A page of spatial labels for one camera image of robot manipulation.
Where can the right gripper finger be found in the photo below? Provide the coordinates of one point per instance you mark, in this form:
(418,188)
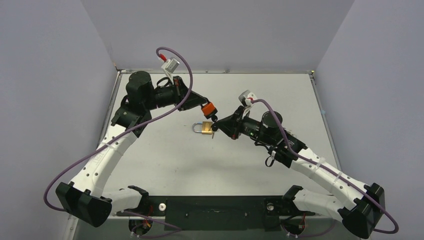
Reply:
(229,132)
(227,122)

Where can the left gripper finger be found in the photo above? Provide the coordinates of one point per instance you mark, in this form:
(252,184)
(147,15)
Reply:
(196,98)
(188,106)

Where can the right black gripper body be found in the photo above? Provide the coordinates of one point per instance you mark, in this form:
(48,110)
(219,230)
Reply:
(237,122)

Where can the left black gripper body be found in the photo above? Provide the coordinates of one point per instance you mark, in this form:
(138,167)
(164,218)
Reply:
(173,94)

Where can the orange black padlock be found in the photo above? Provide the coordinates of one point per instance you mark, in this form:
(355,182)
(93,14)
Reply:
(209,110)

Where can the brass padlock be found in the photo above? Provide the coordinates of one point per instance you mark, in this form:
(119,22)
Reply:
(203,127)

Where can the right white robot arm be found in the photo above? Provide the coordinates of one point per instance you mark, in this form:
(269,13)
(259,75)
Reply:
(355,204)

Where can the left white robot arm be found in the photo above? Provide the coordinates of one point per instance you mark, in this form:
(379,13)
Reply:
(84,196)

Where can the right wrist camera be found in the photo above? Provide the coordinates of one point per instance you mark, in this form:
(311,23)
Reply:
(247,99)

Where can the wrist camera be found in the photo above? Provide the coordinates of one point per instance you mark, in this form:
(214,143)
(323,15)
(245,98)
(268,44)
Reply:
(247,99)
(169,67)

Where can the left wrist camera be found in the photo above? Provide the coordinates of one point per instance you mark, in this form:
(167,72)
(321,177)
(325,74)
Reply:
(169,67)

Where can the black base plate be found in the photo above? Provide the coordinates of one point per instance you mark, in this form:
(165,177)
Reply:
(216,213)

